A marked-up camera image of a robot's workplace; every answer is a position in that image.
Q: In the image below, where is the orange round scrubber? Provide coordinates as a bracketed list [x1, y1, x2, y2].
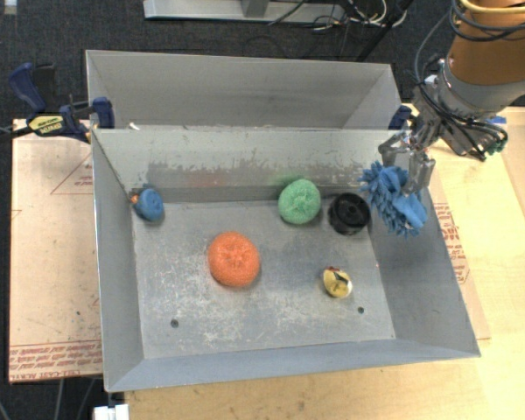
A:
[206, 231, 263, 289]

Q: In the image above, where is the yellow round toy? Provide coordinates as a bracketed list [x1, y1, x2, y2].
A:
[322, 266, 354, 299]

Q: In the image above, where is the blue round toy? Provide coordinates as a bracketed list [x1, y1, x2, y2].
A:
[129, 185, 165, 223]

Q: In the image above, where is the grey metal bin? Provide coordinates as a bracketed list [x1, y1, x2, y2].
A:
[85, 49, 482, 394]

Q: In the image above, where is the brown cardboard board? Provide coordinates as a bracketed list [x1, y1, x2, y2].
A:
[8, 118, 494, 385]

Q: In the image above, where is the green round scrubber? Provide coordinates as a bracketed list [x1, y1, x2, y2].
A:
[277, 178, 323, 226]

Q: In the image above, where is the blue fuzzy cloth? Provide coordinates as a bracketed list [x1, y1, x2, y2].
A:
[357, 160, 429, 239]

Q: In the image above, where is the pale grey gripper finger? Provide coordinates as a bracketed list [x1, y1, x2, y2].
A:
[377, 130, 411, 166]
[402, 150, 437, 197]

